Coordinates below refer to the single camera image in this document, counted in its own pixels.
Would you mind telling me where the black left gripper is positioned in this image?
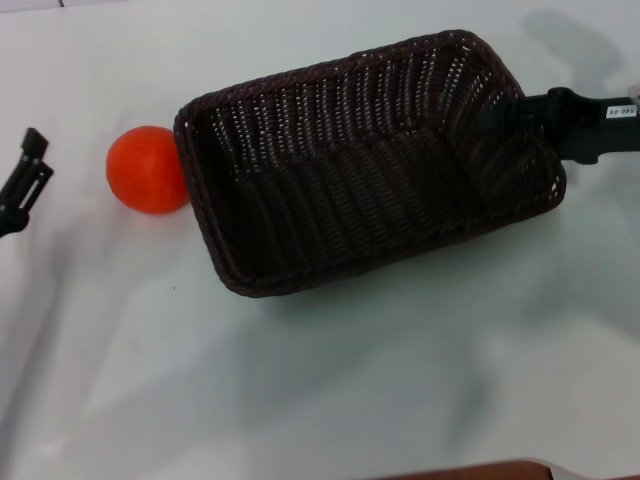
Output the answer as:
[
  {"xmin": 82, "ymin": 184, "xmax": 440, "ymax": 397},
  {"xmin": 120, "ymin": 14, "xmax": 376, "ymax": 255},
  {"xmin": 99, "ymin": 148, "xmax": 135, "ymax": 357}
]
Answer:
[{"xmin": 0, "ymin": 127, "xmax": 55, "ymax": 240}]

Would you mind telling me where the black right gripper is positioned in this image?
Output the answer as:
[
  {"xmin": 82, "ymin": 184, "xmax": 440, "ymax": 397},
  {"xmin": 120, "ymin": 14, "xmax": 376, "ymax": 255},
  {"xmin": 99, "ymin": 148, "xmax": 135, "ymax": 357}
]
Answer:
[{"xmin": 478, "ymin": 86, "xmax": 640, "ymax": 166}]

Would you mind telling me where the black woven rectangular basket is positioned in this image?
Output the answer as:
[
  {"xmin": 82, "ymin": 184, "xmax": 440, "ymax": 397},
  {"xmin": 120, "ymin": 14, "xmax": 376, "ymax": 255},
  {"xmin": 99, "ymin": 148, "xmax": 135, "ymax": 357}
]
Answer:
[{"xmin": 172, "ymin": 28, "xmax": 569, "ymax": 296}]

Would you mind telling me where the orange ball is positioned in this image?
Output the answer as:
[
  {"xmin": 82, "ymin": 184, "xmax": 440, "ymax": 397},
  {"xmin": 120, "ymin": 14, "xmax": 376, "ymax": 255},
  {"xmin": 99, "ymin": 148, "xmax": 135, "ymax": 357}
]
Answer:
[{"xmin": 105, "ymin": 125, "xmax": 192, "ymax": 215}]

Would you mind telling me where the white tablecloth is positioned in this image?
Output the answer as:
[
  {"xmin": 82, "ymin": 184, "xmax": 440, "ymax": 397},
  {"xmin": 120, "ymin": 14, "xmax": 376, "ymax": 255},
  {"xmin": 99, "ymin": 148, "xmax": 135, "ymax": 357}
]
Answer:
[{"xmin": 0, "ymin": 0, "xmax": 640, "ymax": 480}]

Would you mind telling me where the brown rounded edge piece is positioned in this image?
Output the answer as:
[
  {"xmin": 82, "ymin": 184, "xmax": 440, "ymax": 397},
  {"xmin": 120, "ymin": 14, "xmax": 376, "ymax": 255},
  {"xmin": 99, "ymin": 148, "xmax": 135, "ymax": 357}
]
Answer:
[{"xmin": 379, "ymin": 458, "xmax": 556, "ymax": 480}]

